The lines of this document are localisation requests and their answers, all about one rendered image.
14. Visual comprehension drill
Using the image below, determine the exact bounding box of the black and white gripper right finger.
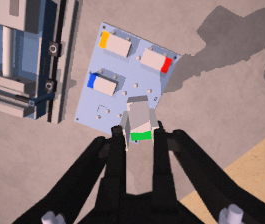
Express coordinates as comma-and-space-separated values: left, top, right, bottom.
149, 108, 265, 224

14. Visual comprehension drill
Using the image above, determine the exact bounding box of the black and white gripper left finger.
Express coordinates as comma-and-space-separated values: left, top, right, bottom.
12, 111, 130, 224

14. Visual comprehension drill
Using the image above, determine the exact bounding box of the white block with red end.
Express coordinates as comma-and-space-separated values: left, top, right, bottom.
140, 48, 172, 73

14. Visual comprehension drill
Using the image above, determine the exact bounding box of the beige block with yellow end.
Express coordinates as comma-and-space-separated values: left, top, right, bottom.
99, 31, 132, 57

